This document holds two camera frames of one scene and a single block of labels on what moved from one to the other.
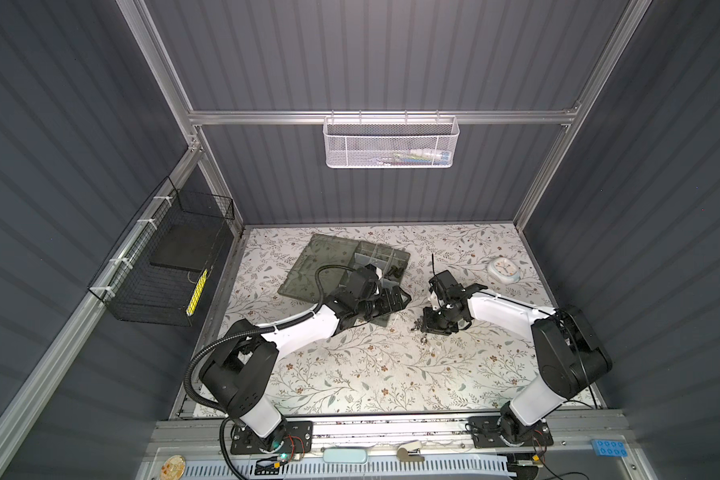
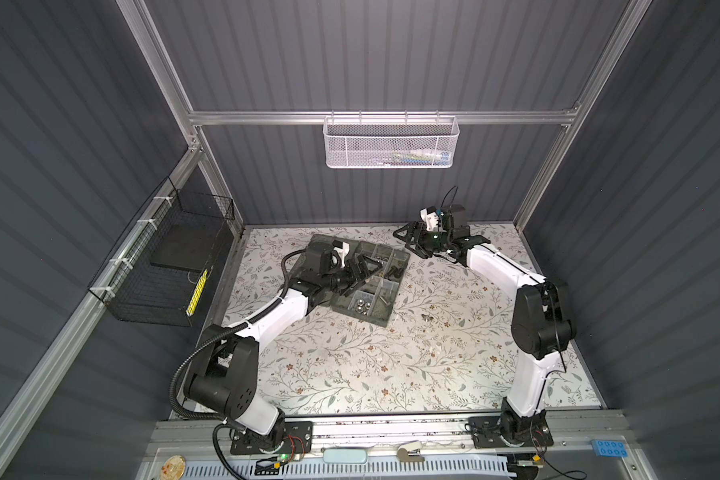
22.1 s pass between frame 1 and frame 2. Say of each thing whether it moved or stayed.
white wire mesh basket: stayed
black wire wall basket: stayed
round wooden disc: stayed
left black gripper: moved
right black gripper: moved
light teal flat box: stayed
